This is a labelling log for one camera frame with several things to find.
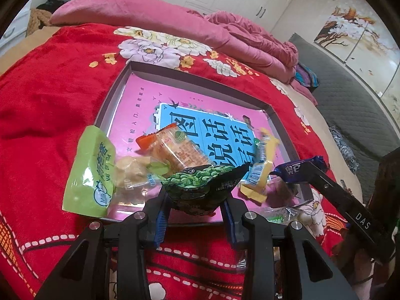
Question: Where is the grey quilted headboard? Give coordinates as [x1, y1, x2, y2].
[287, 33, 400, 191]

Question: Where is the white drawer chest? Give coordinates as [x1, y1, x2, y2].
[0, 0, 33, 41]

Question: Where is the brown knitted cloth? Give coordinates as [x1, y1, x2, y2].
[26, 6, 60, 36]

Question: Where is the yellow snack bar packet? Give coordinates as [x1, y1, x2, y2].
[239, 127, 280, 205]

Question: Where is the clear packet pale pastry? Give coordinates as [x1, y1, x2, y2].
[109, 155, 169, 207]

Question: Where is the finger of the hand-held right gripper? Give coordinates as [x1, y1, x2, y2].
[308, 161, 351, 207]

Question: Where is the pink folded quilt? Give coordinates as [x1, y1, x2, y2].
[49, 0, 238, 69]

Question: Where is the colourful clothes pile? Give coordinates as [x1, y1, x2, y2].
[294, 62, 321, 90]

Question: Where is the light green snack packet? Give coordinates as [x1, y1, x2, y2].
[62, 125, 117, 219]

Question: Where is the pink book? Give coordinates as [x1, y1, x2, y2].
[106, 72, 301, 222]

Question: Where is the person's right forearm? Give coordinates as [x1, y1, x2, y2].
[369, 150, 400, 288]

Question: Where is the grey patterned cloth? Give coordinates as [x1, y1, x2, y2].
[328, 125, 360, 176]

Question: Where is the beige bed sheet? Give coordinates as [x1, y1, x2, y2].
[269, 78, 365, 207]

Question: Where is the orange cracker packet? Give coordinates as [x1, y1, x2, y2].
[135, 123, 213, 176]

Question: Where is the grey cardboard box tray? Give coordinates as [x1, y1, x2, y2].
[94, 62, 315, 226]

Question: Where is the dark green pea packet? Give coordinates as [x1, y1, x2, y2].
[161, 164, 251, 218]

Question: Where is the clear packet green label pastry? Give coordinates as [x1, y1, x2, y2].
[259, 206, 313, 226]

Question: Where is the pink crumpled quilt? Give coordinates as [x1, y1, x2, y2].
[187, 9, 319, 105]

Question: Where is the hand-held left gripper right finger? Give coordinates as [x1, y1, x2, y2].
[220, 198, 360, 300]

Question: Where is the dark blue candy packet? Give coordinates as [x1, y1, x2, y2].
[273, 155, 327, 183]

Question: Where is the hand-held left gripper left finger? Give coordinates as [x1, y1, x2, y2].
[33, 190, 171, 300]

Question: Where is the red floral blanket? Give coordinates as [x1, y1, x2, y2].
[0, 22, 363, 300]

